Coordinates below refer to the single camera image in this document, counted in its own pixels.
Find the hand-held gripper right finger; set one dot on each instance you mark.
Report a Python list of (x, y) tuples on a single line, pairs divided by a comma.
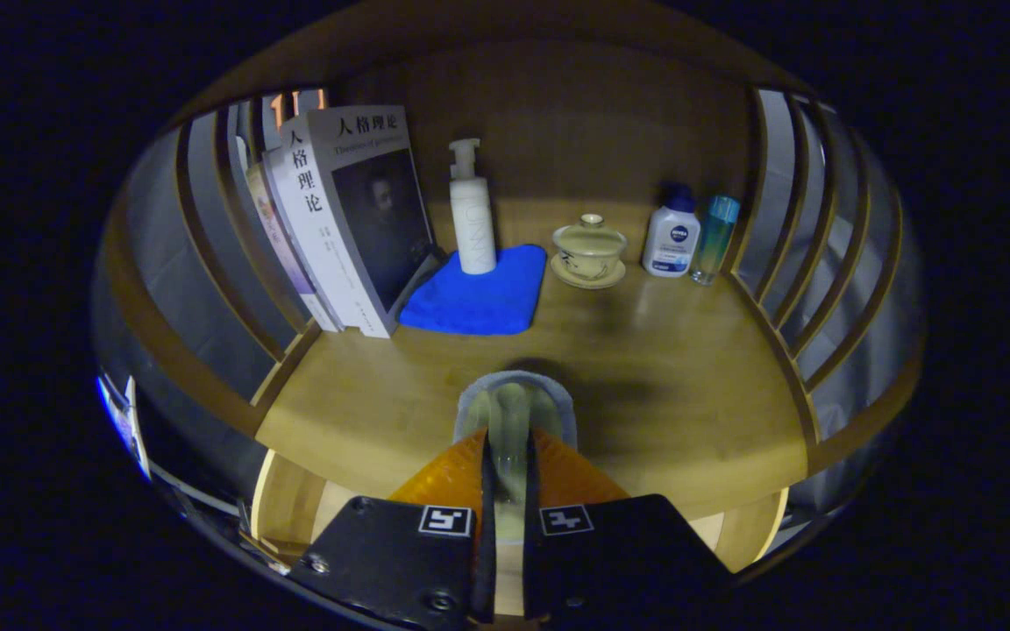
[(531, 561)]

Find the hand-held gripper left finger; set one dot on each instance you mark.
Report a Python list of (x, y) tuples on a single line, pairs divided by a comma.
[(487, 561)]

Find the wooden countertop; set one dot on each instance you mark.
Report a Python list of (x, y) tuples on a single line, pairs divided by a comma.
[(663, 377)]

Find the wooden cabinet with slatted sides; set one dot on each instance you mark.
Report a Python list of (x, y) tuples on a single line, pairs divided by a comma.
[(558, 114)]

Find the blue folded cloth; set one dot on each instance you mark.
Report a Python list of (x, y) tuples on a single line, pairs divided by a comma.
[(479, 302)]

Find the lidded tea cup with saucer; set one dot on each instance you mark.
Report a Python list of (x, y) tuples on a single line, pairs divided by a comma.
[(588, 254)]

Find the white pump bottle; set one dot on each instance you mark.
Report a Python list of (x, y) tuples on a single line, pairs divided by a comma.
[(472, 228)]

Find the white lotion bottle blue cap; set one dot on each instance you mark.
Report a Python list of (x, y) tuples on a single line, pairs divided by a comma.
[(670, 241)]

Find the thick white book dark cover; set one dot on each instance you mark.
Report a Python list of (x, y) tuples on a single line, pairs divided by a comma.
[(356, 219)]

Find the teal translucent bottle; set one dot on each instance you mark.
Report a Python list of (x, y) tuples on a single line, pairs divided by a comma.
[(714, 241)]

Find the thin purple book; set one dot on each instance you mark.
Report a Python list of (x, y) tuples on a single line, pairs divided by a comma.
[(270, 232)]

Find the thin white book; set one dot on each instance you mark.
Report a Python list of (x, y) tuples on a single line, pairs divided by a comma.
[(277, 175)]

